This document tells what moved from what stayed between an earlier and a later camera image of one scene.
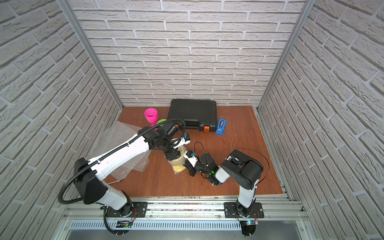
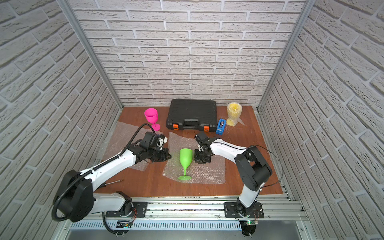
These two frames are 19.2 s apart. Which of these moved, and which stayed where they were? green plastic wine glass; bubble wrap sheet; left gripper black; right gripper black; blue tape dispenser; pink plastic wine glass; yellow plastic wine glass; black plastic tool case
Moved: yellow plastic wine glass; bubble wrap sheet; green plastic wine glass; left gripper black; right gripper black
Stayed: blue tape dispenser; black plastic tool case; pink plastic wine glass
